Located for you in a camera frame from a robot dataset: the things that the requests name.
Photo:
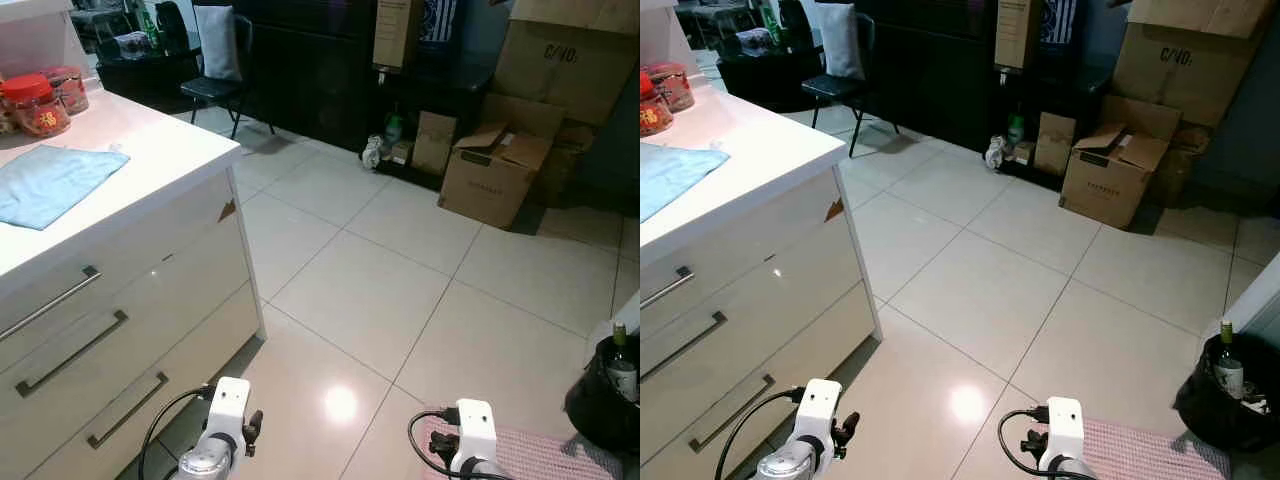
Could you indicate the brown triangle sticker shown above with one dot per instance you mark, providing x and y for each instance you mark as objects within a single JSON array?
[
  {"x": 836, "y": 212},
  {"x": 229, "y": 212}
]

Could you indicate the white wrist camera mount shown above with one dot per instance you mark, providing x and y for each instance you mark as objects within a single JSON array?
[
  {"x": 476, "y": 430},
  {"x": 1065, "y": 425},
  {"x": 822, "y": 405},
  {"x": 228, "y": 405}
]

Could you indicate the green glass bottle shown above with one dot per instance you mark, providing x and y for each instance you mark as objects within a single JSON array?
[
  {"x": 150, "y": 28},
  {"x": 1016, "y": 130},
  {"x": 394, "y": 128},
  {"x": 771, "y": 25}
]

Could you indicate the light blue cloth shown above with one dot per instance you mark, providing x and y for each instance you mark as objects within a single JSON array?
[
  {"x": 50, "y": 185},
  {"x": 675, "y": 175}
]

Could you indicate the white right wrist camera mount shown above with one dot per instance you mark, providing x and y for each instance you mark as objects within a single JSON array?
[
  {"x": 476, "y": 430},
  {"x": 1065, "y": 425}
]

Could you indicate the open flap cardboard box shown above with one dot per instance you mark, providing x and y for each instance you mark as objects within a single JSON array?
[
  {"x": 1105, "y": 190},
  {"x": 490, "y": 190}
]

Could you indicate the dark wine bottle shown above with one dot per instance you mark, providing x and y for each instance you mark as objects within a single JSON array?
[
  {"x": 1228, "y": 375},
  {"x": 622, "y": 375}
]

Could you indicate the clear jar with red contents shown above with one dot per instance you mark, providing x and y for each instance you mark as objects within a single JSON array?
[
  {"x": 72, "y": 92},
  {"x": 678, "y": 88}
]

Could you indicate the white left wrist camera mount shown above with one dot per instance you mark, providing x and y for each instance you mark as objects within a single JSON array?
[
  {"x": 228, "y": 405},
  {"x": 822, "y": 405}
]

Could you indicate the dark glossy cabinet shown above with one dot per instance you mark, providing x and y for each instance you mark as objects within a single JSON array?
[
  {"x": 320, "y": 70},
  {"x": 940, "y": 70}
]

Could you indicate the white drawer cabinet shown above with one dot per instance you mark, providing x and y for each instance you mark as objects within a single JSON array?
[
  {"x": 200, "y": 290},
  {"x": 800, "y": 280}
]

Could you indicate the large printed cardboard box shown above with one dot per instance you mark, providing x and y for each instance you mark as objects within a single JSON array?
[
  {"x": 560, "y": 70},
  {"x": 1180, "y": 75}
]

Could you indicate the blue white patterned cloth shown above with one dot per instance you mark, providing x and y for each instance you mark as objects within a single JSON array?
[
  {"x": 1058, "y": 20},
  {"x": 438, "y": 20}
]

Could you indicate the brown paper bag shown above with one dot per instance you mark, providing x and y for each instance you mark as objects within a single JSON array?
[
  {"x": 572, "y": 160},
  {"x": 1188, "y": 165}
]

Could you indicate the pink floor mat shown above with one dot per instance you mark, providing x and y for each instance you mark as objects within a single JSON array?
[
  {"x": 1150, "y": 455},
  {"x": 545, "y": 455}
]

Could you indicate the small cardboard box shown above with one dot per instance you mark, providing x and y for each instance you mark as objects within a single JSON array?
[
  {"x": 1055, "y": 145},
  {"x": 433, "y": 145}
]

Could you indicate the black chair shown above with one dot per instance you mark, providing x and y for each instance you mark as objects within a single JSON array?
[
  {"x": 215, "y": 88},
  {"x": 835, "y": 88}
]

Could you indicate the red lid snack jar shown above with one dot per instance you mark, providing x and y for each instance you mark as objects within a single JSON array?
[
  {"x": 40, "y": 115},
  {"x": 655, "y": 115}
]

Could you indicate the black rubbish bag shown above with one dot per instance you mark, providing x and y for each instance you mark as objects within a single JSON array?
[
  {"x": 1215, "y": 420},
  {"x": 595, "y": 410}
]

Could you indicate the black side table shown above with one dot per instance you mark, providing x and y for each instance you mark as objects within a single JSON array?
[
  {"x": 765, "y": 78},
  {"x": 150, "y": 75}
]

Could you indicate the grey pillow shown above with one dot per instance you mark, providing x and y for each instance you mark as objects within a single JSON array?
[
  {"x": 842, "y": 42},
  {"x": 218, "y": 45}
]

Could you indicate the tall narrow cardboard box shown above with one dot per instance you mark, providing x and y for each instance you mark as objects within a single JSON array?
[
  {"x": 397, "y": 35},
  {"x": 1018, "y": 35}
]

